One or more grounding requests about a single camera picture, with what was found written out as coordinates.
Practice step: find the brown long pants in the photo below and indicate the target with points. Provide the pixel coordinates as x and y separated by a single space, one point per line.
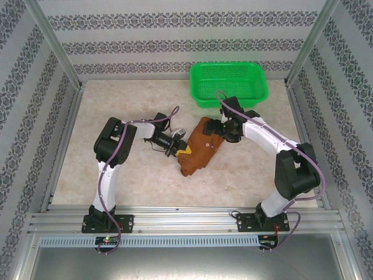
198 151

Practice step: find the green plastic mesh basket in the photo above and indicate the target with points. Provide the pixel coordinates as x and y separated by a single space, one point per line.
230 84

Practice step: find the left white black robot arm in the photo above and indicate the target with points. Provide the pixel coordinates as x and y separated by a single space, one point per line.
109 189

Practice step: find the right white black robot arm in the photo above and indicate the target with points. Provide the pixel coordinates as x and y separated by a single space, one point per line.
271 143

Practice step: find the grey metal bottom panel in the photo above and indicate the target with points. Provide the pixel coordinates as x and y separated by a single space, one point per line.
175 265

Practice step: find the aluminium mounting rail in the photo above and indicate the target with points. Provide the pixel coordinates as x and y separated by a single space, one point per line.
186 218

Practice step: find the aluminium table side rail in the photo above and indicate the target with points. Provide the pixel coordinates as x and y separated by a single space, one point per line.
73 116
299 116

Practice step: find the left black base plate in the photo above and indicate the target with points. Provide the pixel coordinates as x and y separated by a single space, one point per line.
126 223

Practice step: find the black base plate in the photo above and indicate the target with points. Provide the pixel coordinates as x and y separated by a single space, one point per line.
246 223
126 223

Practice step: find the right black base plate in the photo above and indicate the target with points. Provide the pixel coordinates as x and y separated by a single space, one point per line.
246 223

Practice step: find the aluminium frame post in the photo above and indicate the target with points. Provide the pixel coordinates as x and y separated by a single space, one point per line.
309 43
54 43

